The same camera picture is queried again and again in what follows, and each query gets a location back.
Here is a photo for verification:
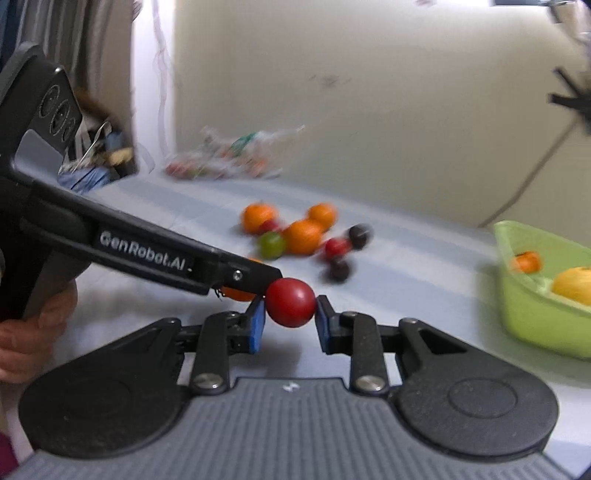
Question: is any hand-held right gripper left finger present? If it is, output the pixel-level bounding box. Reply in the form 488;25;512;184
92;295;267;395

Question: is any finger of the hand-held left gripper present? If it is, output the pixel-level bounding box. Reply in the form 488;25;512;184
215;253;283;296

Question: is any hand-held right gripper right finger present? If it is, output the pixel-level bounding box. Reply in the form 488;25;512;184
315;294;490;395

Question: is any orange cherry tomato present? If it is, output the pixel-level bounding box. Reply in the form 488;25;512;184
512;251;543;275
219;286;257;303

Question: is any green cherry tomato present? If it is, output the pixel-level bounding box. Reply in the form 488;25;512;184
259;232;286;259

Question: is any dark purple cherry tomato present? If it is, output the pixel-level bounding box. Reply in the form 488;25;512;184
327;258;354;283
348;224;374;250

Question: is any tangerine with dark stem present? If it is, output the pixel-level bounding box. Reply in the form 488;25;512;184
241;203;280;235

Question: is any orange tangerine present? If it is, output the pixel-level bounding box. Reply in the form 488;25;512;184
307;203;338;230
283;220;325;257

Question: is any light green plastic basket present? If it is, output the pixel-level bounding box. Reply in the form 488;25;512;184
493;220;591;361

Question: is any large yellow grapefruit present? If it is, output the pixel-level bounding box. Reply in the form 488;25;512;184
551;267;591;306

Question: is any person's left hand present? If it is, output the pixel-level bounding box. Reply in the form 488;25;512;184
0;279;79;383

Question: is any blurred clutter pile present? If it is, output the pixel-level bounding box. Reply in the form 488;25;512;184
58;90;139;195

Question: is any striped bed sheet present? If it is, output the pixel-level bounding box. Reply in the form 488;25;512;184
0;175;591;480

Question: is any clear plastic bag of produce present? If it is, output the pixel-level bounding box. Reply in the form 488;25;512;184
164;124;305;181

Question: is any dark red cloth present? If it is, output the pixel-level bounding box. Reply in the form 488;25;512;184
0;429;19;469

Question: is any black tape cross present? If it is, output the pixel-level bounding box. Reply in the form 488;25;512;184
547;67;591;114

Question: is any grey wall cable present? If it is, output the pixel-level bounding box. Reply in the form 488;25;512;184
478;124;583;227

